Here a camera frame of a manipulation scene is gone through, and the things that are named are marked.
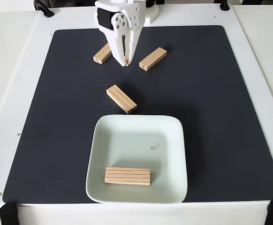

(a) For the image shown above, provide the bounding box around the striped wooden block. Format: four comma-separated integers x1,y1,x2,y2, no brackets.
92,43,113,65
106,84,138,115

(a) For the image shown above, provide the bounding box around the grooved wooden block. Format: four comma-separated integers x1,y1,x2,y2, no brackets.
138,47,168,72
104,166,152,186

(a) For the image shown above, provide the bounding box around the white square plate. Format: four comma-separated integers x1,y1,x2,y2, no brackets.
85,114,189,204

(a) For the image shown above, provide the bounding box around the black table mat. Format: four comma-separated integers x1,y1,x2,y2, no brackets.
2,25,273,204

